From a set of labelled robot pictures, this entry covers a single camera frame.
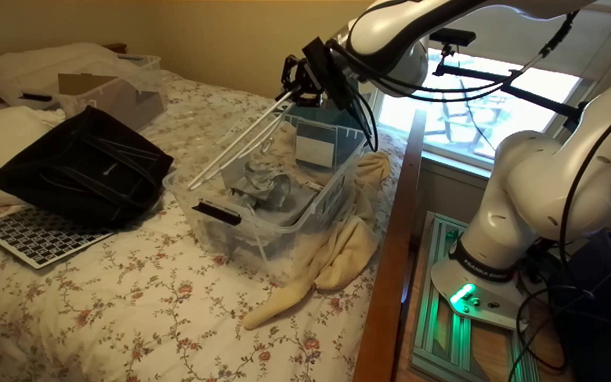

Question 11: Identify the black floor cable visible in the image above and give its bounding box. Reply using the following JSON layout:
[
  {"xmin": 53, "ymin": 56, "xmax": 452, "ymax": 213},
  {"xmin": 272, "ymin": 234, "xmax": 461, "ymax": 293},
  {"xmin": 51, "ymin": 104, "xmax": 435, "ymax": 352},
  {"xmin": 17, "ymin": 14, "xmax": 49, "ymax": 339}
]
[{"xmin": 510, "ymin": 283, "xmax": 608, "ymax": 377}]

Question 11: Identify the grey crumpled cloth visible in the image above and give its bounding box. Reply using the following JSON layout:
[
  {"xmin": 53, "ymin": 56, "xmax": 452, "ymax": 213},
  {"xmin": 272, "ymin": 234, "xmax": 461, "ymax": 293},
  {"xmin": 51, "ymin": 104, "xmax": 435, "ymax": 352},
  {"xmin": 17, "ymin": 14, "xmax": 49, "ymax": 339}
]
[{"xmin": 222, "ymin": 149, "xmax": 322, "ymax": 216}]

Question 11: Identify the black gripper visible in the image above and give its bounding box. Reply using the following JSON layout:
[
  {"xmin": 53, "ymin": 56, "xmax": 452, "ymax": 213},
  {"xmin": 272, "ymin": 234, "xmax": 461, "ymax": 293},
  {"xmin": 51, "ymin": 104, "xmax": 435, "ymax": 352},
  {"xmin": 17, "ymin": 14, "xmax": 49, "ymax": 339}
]
[{"xmin": 275, "ymin": 36, "xmax": 356, "ymax": 111}]

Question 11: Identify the floral bedspread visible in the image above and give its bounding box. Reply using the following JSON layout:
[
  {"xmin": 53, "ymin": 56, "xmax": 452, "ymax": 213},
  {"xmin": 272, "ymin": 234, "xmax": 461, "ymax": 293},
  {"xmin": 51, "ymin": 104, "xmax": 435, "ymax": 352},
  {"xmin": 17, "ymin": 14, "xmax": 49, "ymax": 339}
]
[{"xmin": 0, "ymin": 67, "xmax": 412, "ymax": 382}]

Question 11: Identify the white wire hanger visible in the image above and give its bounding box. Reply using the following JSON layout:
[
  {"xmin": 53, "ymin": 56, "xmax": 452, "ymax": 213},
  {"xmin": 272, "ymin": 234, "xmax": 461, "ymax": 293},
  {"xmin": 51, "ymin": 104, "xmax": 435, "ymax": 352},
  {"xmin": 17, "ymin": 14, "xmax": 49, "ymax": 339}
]
[{"xmin": 187, "ymin": 95, "xmax": 300, "ymax": 193}]

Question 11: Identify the black white patterned board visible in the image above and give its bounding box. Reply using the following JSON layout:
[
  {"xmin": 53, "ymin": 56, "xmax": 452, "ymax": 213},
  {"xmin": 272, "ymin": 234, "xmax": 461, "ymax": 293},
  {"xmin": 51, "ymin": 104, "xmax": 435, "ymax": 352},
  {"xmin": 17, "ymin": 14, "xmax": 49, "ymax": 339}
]
[{"xmin": 0, "ymin": 205, "xmax": 116, "ymax": 271}]

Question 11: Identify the cream cloth garment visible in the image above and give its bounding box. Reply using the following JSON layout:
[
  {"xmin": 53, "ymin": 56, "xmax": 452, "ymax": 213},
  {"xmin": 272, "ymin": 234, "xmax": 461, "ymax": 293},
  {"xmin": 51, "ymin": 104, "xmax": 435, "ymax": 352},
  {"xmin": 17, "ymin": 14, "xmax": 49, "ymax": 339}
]
[{"xmin": 240, "ymin": 149, "xmax": 396, "ymax": 334}]

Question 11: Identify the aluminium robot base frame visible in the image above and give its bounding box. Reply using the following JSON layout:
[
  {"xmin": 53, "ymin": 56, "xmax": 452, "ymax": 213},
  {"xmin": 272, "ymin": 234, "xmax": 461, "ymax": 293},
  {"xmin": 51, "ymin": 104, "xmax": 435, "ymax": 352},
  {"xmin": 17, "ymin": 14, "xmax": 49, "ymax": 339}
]
[{"xmin": 409, "ymin": 211, "xmax": 543, "ymax": 382}]

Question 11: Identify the open cardboard box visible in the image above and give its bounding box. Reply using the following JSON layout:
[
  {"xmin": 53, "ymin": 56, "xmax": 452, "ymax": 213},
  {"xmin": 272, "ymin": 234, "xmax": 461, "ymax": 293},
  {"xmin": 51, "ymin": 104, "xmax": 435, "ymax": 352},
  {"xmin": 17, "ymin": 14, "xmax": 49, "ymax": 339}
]
[{"xmin": 53, "ymin": 71, "xmax": 167, "ymax": 132}]

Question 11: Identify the clear plastic container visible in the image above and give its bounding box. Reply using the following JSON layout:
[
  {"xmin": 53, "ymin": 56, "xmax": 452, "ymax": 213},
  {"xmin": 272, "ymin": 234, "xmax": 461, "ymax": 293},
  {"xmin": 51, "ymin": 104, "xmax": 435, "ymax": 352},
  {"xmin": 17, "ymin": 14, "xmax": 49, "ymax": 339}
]
[{"xmin": 162, "ymin": 112, "xmax": 374, "ymax": 283}]

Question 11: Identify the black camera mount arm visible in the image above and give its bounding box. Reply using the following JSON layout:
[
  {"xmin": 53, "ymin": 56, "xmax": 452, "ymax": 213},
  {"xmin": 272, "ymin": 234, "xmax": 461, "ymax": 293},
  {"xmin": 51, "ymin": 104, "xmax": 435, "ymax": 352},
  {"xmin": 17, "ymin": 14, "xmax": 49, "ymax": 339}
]
[{"xmin": 430, "ymin": 40, "xmax": 586, "ymax": 123}]

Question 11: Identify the black fabric bag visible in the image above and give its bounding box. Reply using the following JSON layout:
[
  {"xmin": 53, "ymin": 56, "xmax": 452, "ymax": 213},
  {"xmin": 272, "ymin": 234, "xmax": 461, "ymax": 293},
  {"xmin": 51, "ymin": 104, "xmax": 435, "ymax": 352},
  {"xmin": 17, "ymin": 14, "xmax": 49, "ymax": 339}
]
[{"xmin": 0, "ymin": 104, "xmax": 175, "ymax": 229}]

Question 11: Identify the black exterior camera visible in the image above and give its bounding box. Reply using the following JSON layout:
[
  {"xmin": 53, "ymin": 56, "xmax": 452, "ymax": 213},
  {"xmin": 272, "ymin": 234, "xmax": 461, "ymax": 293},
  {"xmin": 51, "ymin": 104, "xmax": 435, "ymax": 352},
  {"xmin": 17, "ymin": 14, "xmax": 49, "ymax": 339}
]
[{"xmin": 429, "ymin": 25, "xmax": 476, "ymax": 49}]

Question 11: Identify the dark blue box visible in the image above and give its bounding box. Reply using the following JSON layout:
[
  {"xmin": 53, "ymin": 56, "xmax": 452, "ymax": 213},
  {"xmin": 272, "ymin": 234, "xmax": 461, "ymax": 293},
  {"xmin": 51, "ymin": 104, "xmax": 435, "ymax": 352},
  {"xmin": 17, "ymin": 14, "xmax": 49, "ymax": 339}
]
[{"xmin": 548, "ymin": 229, "xmax": 611, "ymax": 382}]

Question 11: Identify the teal and white box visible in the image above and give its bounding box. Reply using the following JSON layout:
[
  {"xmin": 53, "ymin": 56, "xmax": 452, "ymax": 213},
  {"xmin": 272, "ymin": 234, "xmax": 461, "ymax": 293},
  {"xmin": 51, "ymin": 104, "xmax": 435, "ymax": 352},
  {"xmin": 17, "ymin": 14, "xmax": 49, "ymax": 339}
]
[{"xmin": 282, "ymin": 102, "xmax": 368, "ymax": 172}]

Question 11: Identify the bright window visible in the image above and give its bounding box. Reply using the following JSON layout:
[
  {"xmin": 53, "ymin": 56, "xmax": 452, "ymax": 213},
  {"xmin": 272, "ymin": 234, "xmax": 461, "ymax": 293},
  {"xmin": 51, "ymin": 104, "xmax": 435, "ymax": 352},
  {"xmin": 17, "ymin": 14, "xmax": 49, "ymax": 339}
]
[{"xmin": 377, "ymin": 49, "xmax": 583, "ymax": 171}]

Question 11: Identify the wooden bed footboard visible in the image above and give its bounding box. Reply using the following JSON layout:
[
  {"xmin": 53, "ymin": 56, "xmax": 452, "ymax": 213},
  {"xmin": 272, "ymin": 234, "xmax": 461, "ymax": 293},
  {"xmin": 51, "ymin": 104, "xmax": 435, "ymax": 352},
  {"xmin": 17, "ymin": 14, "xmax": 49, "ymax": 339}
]
[{"xmin": 352, "ymin": 109, "xmax": 429, "ymax": 382}]

